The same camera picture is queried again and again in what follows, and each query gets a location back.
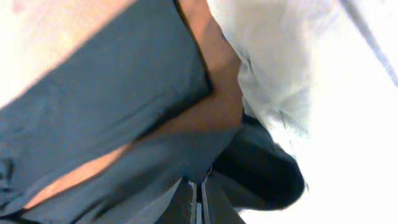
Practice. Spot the black leggings with grey waistband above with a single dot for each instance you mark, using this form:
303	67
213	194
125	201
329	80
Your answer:
74	147

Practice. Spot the white garment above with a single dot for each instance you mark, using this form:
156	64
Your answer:
349	158

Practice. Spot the beige folded garment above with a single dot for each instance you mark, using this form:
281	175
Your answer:
274	40

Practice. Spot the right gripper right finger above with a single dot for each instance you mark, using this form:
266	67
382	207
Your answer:
216	206

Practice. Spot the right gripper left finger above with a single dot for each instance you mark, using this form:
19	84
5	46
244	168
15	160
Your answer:
182	208

